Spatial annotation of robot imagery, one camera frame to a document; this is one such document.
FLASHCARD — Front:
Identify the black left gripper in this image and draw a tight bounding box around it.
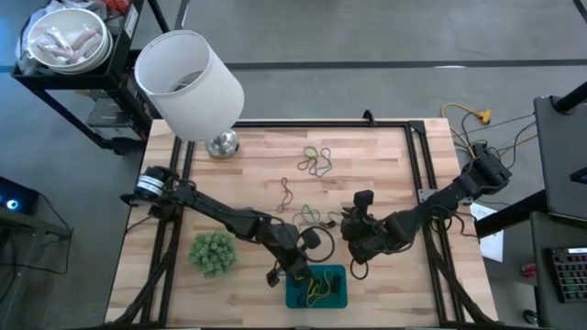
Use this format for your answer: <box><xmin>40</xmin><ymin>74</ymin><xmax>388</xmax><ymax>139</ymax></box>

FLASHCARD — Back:
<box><xmin>267</xmin><ymin>226</ymin><xmax>323</xmax><ymax>289</ymax></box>

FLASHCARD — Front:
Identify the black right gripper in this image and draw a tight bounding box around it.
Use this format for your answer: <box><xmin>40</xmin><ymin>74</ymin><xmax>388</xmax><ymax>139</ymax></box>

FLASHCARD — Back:
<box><xmin>339</xmin><ymin>189</ymin><xmax>392</xmax><ymax>266</ymax></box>

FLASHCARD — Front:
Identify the yellow rubber band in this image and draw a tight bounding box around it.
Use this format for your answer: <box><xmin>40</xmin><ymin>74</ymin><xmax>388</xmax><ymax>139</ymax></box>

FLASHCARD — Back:
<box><xmin>305</xmin><ymin>269</ymin><xmax>336</xmax><ymax>308</ymax></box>

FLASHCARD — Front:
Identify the teal plastic bin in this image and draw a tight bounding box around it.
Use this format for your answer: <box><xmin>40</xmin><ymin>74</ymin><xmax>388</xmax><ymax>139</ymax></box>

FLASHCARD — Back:
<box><xmin>284</xmin><ymin>264</ymin><xmax>349</xmax><ymax>310</ymax></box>

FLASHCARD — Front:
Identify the grey thin rubber band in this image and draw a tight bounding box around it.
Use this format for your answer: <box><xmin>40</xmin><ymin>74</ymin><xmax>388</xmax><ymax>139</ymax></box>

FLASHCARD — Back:
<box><xmin>309</xmin><ymin>147</ymin><xmax>334</xmax><ymax>179</ymax></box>

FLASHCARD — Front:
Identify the brown thin rubber band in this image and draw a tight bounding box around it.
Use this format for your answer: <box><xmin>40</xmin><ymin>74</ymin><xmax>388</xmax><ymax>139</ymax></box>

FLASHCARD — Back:
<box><xmin>275</xmin><ymin>177</ymin><xmax>294</xmax><ymax>215</ymax></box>

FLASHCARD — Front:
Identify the olive green thin rubber band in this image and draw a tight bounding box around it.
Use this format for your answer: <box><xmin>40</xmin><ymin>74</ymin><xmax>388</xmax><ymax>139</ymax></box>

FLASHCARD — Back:
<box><xmin>296</xmin><ymin>146</ymin><xmax>322</xmax><ymax>178</ymax></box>

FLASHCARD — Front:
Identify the green artificial potted plant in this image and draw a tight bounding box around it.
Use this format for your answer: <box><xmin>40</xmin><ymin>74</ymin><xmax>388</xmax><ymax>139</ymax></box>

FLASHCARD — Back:
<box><xmin>188</xmin><ymin>230</ymin><xmax>238</xmax><ymax>279</ymax></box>

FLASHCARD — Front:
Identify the white paper sheet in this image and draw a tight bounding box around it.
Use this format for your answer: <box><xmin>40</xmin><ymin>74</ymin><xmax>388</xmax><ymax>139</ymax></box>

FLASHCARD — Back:
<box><xmin>470</xmin><ymin>203</ymin><xmax>504</xmax><ymax>263</ymax></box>

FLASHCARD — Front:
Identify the white shade silver lamp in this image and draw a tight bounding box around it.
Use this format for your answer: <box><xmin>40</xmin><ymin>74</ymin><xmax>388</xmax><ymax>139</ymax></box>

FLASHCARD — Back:
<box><xmin>134</xmin><ymin>29</ymin><xmax>246</xmax><ymax>160</ymax></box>

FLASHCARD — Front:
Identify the black side desk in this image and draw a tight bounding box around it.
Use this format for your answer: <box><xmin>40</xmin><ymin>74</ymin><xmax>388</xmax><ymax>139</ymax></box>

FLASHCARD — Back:
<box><xmin>530</xmin><ymin>94</ymin><xmax>587</xmax><ymax>330</ymax></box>

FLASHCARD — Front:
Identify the black backlit keyboard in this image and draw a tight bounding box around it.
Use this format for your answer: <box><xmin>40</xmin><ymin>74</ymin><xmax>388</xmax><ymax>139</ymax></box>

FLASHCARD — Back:
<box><xmin>549</xmin><ymin>247</ymin><xmax>587</xmax><ymax>303</ymax></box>

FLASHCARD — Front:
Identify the black pole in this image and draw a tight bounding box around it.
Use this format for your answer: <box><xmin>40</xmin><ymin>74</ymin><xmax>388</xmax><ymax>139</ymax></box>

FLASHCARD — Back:
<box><xmin>552</xmin><ymin>80</ymin><xmax>587</xmax><ymax>116</ymax></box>

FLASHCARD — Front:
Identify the grey box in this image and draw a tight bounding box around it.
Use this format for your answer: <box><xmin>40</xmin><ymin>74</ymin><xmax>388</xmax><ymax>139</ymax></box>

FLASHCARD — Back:
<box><xmin>86</xmin><ymin>98</ymin><xmax>138</xmax><ymax>138</ymax></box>

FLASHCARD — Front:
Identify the black utility cart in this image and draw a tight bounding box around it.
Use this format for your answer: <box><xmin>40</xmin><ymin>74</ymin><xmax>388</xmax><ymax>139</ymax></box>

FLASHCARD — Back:
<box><xmin>11</xmin><ymin>0</ymin><xmax>160</xmax><ymax>155</ymax></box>

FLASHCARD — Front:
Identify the black computer with blue light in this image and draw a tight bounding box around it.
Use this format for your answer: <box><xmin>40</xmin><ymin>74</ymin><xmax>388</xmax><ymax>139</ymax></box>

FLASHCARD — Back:
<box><xmin>0</xmin><ymin>176</ymin><xmax>40</xmax><ymax>216</ymax></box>

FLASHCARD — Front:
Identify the orange object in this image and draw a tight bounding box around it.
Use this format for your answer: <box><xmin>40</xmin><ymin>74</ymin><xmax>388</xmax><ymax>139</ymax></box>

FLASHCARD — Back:
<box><xmin>104</xmin><ymin>0</ymin><xmax>132</xmax><ymax>14</ymax></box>

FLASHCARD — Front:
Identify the pink plastic wrapped packet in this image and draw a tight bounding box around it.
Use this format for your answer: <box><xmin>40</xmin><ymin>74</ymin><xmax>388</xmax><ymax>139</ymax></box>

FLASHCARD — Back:
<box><xmin>71</xmin><ymin>26</ymin><xmax>103</xmax><ymax>55</ymax></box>
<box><xmin>45</xmin><ymin>25</ymin><xmax>73</xmax><ymax>55</ymax></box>

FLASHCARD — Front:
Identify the white bowl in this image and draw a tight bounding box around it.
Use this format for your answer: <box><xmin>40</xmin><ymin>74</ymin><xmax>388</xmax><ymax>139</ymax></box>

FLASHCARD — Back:
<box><xmin>26</xmin><ymin>7</ymin><xmax>113</xmax><ymax>75</ymax></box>

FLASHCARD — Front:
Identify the yellow extension cord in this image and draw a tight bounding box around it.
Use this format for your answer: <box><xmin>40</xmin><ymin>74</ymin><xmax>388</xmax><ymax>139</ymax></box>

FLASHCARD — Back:
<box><xmin>441</xmin><ymin>103</ymin><xmax>493</xmax><ymax>160</ymax></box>

